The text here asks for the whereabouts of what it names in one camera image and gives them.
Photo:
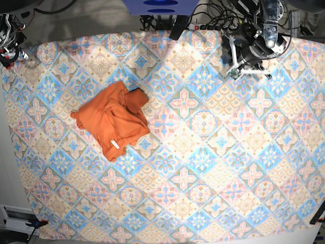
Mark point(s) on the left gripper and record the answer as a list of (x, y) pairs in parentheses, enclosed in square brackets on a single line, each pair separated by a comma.
[(251, 55)]

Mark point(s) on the orange T-shirt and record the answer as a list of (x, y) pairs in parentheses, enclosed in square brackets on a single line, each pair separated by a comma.
[(114, 118)]

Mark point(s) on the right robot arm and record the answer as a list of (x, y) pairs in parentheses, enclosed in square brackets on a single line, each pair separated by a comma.
[(11, 27)]

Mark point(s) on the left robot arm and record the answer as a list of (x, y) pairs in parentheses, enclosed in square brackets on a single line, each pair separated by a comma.
[(261, 20)]

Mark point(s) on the patterned blue tablecloth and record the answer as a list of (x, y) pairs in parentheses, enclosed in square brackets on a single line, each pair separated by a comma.
[(224, 159)]

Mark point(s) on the black clamp bottom right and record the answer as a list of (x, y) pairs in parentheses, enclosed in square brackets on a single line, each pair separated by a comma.
[(317, 217)]

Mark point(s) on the red black clamp left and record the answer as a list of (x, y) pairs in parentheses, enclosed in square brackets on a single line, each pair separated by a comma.
[(6, 61)]

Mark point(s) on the blue clamp bottom left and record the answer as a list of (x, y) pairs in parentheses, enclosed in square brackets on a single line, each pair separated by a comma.
[(36, 224)]

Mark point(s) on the power strip with red switch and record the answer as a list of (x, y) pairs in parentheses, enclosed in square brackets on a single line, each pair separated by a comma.
[(212, 27)]

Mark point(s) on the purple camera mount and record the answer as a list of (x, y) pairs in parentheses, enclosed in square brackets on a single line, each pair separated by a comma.
[(160, 7)]

